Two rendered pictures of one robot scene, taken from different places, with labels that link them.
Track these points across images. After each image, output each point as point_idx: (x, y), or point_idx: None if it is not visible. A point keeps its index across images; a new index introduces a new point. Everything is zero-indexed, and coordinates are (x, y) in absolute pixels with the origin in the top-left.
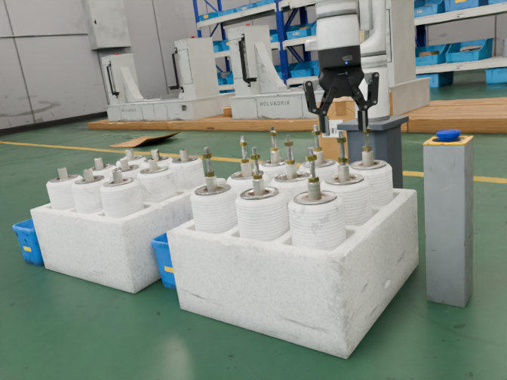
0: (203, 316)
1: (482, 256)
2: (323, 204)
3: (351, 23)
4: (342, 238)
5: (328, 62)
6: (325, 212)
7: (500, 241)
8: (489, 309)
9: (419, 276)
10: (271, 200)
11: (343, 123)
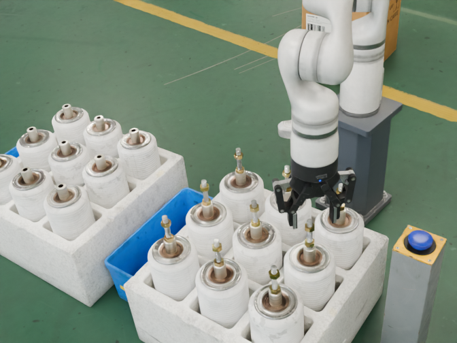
0: None
1: (447, 288)
2: (282, 320)
3: (330, 145)
4: (298, 339)
5: (300, 175)
6: (283, 327)
7: None
8: None
9: (378, 314)
10: (232, 292)
11: None
